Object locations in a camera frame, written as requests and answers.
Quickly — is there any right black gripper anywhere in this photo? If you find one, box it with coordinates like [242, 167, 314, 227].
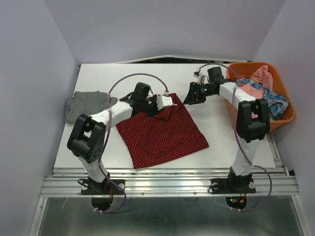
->
[182, 81, 216, 105]

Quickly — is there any red dotted skirt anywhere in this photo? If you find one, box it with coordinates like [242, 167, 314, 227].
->
[116, 93, 209, 169]

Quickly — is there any grey skirt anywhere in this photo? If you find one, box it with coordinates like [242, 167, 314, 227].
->
[64, 91, 118, 125]

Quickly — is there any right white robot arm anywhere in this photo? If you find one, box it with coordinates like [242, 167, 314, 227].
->
[184, 66, 270, 192]

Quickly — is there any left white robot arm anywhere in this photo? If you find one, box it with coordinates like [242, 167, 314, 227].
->
[67, 82, 172, 194]

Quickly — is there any orange plastic bin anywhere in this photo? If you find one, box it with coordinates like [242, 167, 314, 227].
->
[226, 62, 295, 131]

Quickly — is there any pink garment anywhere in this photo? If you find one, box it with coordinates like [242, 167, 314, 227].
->
[238, 65, 273, 104]

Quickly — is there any blue floral skirt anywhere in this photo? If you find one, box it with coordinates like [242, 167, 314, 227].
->
[237, 81, 289, 120]

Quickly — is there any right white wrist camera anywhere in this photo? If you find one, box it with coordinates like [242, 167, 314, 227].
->
[193, 71, 208, 85]

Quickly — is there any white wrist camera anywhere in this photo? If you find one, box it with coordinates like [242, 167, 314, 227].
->
[157, 95, 173, 110]
[193, 71, 208, 85]

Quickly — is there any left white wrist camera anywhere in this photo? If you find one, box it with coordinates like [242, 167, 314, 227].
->
[157, 95, 173, 110]

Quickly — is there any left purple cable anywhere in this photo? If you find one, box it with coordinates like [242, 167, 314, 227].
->
[97, 73, 170, 214]

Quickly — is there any purple cable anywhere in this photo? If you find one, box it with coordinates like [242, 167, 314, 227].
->
[97, 73, 170, 214]
[195, 63, 273, 213]

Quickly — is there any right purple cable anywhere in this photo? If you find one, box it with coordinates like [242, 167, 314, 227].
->
[195, 63, 273, 213]

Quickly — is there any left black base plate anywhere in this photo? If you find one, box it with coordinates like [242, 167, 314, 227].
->
[77, 178, 123, 196]

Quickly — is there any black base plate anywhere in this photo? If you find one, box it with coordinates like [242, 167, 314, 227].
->
[77, 178, 123, 196]
[208, 178, 256, 195]

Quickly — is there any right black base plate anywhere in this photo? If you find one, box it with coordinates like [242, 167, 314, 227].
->
[208, 178, 256, 195]

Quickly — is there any aluminium rail frame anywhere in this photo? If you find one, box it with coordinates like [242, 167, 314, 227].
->
[30, 133, 312, 236]

